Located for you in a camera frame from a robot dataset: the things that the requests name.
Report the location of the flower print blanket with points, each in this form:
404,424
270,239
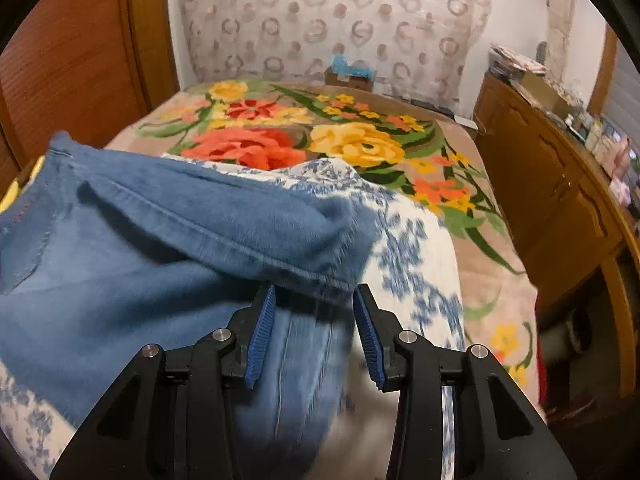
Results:
350,145

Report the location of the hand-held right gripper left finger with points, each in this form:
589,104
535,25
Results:
260,335

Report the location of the white blue floral bedsheet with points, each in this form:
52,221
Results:
425,260

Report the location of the cardboard box with blue item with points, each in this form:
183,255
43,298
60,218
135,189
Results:
347,72

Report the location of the beige lace curtain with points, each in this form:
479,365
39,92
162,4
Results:
559,15

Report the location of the stack of papers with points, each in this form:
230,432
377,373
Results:
515,60

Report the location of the blue denim pants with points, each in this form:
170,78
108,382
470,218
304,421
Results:
125,260

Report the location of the wooden sideboard cabinet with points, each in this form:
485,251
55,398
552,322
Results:
540,170

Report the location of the yellow item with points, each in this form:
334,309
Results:
15,192

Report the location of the open cardboard box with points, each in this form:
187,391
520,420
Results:
542,91

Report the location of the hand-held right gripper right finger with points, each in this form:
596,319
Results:
369,340

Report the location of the window roller blind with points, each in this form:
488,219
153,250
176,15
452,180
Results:
622,95

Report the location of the circle pattern curtain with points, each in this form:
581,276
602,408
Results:
325,10

